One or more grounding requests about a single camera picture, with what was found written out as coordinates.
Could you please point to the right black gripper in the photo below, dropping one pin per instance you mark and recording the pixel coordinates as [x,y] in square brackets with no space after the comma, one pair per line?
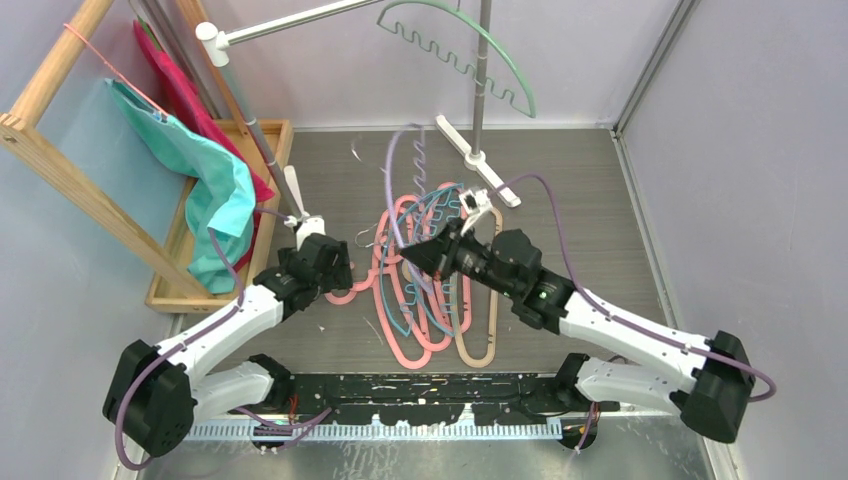
[430,254]

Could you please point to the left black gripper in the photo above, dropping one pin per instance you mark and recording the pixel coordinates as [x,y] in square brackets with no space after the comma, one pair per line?
[338,277]

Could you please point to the purple wire hanger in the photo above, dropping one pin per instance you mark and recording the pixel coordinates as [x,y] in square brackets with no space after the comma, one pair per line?
[387,170]

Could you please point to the light blue wire hanger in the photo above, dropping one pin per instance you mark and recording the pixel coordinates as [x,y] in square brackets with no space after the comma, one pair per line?
[406,304]

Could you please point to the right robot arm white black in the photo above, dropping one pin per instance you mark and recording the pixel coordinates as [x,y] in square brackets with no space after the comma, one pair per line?
[708,382]

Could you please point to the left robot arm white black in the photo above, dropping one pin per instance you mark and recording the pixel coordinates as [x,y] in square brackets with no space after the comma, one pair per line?
[159,392]

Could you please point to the beige plastic hanger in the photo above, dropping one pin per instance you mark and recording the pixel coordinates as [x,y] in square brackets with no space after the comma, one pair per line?
[490,324]

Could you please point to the pink plastic hanger left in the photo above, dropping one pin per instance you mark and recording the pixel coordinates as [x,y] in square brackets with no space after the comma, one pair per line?
[358,286]

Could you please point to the pink plastic hanger large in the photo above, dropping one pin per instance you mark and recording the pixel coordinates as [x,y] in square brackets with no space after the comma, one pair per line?
[415,351]

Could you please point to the pink plastic hanger inner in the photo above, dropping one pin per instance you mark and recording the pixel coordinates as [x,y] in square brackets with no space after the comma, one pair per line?
[438,316]

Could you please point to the teal cloth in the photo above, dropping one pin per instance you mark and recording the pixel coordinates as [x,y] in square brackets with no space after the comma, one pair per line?
[219,209]

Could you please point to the magenta cloth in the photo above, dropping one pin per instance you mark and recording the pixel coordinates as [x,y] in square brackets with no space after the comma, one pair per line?
[181,94]

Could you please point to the white metal clothes rack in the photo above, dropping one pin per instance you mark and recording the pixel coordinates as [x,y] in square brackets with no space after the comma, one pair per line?
[216,42]

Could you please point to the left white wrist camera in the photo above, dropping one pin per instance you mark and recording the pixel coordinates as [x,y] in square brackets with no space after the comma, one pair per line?
[305,227]

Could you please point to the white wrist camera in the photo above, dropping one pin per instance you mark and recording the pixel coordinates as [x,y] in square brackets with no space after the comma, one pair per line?
[305,227]
[477,203]

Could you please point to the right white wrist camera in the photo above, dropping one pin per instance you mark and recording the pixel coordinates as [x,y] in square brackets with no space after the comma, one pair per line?
[477,203]

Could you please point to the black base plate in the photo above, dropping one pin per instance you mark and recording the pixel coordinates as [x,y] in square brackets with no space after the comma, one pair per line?
[423,399]

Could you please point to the wooden frame rack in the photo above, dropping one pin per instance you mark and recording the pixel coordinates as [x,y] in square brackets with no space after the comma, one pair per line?
[38,70]

